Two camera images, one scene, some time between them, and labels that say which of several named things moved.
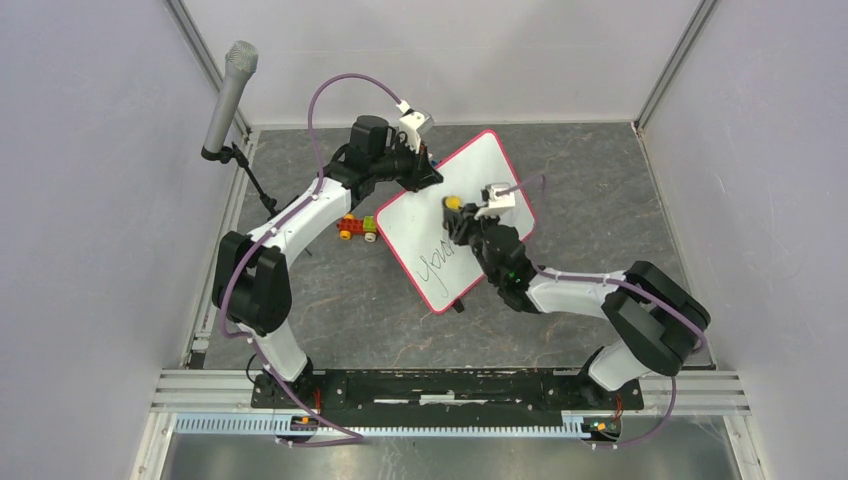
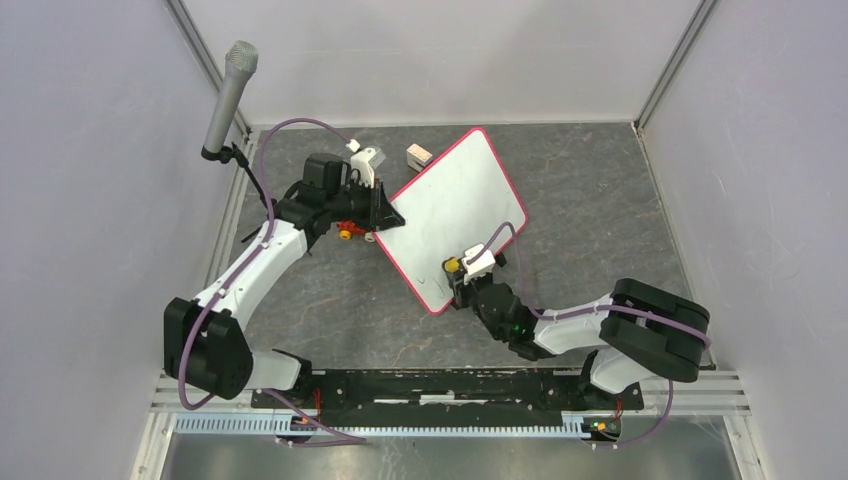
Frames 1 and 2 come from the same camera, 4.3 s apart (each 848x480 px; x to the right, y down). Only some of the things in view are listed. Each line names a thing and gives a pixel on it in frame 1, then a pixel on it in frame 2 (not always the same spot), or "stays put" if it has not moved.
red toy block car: [351, 225] stays put
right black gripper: [458, 226] to [456, 280]
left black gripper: [423, 174] to [386, 218]
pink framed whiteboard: [446, 271] stays put
